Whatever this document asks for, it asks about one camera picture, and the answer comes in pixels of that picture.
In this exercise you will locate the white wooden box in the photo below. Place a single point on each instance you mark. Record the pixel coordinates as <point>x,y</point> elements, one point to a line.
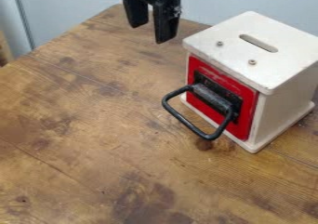
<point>264,61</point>

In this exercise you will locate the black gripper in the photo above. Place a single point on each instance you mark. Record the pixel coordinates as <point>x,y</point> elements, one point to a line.
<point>165,12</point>

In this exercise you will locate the red drawer with black handle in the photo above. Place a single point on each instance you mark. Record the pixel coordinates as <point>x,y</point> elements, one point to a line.
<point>220,97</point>

